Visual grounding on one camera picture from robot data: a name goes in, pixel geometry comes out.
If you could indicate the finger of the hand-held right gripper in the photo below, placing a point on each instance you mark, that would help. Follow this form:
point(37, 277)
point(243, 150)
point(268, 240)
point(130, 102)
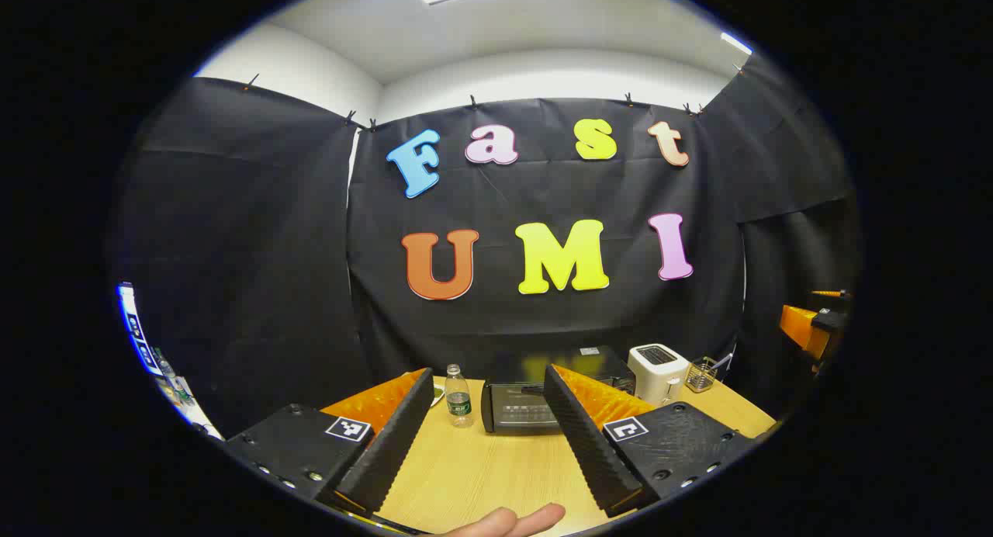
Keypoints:
point(803, 331)
point(832, 294)

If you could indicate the white toaster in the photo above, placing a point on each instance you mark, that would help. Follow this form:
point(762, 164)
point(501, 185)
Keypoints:
point(655, 374)

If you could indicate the black electric oven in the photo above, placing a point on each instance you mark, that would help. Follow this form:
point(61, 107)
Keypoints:
point(520, 413)

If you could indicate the clear plastic water bottle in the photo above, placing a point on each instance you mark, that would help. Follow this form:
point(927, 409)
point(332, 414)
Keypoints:
point(459, 405)

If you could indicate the small white dish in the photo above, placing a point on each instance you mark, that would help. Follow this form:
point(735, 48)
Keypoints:
point(438, 395)

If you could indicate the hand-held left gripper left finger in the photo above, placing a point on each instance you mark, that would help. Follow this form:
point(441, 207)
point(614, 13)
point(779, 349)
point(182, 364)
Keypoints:
point(396, 444)

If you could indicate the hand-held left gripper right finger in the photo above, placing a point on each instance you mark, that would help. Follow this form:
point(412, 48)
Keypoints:
point(586, 444)

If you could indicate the black backdrop cloth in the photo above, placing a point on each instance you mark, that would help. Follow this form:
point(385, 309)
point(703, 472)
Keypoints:
point(310, 250)

